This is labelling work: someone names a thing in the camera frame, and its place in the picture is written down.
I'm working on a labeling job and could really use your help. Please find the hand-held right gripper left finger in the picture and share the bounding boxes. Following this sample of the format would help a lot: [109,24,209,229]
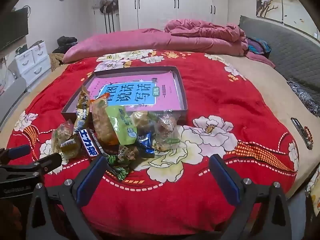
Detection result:
[26,154,109,240]

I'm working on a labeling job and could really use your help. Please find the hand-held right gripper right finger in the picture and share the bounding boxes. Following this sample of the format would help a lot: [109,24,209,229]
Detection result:
[209,154,294,240]

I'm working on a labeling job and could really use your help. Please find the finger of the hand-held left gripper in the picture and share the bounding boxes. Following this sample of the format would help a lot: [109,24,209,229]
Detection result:
[0,144,31,165]
[24,152,62,177]

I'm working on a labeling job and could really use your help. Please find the clear packet with green label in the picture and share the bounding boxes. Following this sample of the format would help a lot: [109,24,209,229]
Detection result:
[56,137,82,159]
[51,120,75,143]

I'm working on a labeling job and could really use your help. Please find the dark chocolate bar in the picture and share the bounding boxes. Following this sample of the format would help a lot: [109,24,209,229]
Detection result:
[78,129,103,158]

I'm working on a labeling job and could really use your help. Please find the green cartoon snack packet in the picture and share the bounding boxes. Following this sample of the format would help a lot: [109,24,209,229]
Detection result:
[106,145,140,182]

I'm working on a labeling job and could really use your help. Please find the orange brown snack packet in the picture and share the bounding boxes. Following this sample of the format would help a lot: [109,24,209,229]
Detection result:
[90,97,119,145]

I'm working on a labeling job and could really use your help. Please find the light green snack packet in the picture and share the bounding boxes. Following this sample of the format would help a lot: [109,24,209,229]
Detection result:
[105,105,138,145]

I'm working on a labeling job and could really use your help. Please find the blue cookie packet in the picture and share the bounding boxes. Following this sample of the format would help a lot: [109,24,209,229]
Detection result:
[134,130,155,158]

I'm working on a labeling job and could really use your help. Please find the clear yellow cake packet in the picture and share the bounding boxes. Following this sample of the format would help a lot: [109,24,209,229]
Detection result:
[131,111,157,133]

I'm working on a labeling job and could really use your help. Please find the clear round pastry packet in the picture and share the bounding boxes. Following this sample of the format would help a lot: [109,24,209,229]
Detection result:
[154,112,181,153]

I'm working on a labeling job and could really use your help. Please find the grey shallow box tray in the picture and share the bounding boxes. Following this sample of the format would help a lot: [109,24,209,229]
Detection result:
[61,66,188,125]

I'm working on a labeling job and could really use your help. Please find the red floral blanket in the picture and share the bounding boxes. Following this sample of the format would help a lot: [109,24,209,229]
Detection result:
[5,49,299,235]

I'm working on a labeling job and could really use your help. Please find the floral printed cloth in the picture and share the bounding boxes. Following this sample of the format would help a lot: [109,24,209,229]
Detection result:
[305,172,320,210]

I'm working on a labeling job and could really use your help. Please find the black phone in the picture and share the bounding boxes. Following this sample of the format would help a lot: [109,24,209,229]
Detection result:
[291,117,313,150]

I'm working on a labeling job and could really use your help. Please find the white drawer cabinet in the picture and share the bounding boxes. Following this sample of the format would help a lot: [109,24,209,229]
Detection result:
[15,41,52,85]

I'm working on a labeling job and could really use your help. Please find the pink book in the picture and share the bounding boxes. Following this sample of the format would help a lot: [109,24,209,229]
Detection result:
[86,71,182,112]

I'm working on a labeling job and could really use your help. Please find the grey patterned cloth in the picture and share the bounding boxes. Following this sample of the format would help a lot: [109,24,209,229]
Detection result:
[287,79,320,117]

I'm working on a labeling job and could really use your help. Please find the dark clothes pile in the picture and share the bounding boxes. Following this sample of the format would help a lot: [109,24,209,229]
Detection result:
[57,36,78,54]

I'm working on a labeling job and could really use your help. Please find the colourful striped cloth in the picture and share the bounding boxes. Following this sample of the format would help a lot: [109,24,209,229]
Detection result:
[246,37,272,55]

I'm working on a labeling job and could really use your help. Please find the grey padded headboard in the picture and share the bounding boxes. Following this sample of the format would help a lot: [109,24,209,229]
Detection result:
[239,16,320,100]

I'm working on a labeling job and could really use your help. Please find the crumpled pink quilt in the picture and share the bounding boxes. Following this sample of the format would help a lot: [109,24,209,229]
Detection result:
[164,19,275,68]

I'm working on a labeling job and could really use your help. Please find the hanging bags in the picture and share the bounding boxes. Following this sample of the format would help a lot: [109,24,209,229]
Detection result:
[99,0,119,14]

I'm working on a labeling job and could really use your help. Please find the white wardrobe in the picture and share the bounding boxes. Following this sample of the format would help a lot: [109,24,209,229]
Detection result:
[117,0,229,30]

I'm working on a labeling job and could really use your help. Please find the brown bead bracelet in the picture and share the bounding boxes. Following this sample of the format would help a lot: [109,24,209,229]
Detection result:
[304,126,314,148]

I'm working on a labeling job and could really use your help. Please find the black wall television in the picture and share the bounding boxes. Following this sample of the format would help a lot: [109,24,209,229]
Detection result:
[0,7,29,52]

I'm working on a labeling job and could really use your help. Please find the floral wall painting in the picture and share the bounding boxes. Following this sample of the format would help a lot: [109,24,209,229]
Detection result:
[255,0,320,39]

